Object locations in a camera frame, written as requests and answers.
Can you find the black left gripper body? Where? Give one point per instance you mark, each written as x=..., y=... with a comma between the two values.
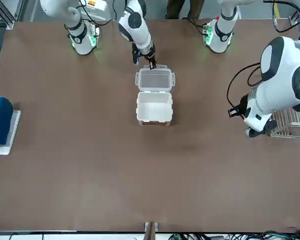
x=243, y=105

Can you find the blue rolled cloth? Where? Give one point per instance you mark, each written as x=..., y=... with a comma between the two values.
x=1, y=120

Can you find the white control box yellow label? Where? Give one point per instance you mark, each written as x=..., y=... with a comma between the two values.
x=97, y=6

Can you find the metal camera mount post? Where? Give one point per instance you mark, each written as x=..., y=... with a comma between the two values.
x=151, y=230

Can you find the white plastic preservation box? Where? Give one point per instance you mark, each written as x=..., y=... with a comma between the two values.
x=153, y=107

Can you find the person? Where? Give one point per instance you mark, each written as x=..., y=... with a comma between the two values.
x=196, y=8

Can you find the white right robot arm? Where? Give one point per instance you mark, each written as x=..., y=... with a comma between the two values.
x=137, y=32

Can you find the metal corner bracket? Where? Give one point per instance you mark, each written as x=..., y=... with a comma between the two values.
x=293, y=22

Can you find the aluminium frame post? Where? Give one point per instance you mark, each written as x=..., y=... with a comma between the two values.
x=8, y=13

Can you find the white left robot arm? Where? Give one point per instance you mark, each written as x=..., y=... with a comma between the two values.
x=277, y=87

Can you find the translucent plastic box lid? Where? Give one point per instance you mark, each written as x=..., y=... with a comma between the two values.
x=155, y=80

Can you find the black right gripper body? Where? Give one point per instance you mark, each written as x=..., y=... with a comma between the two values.
x=150, y=55

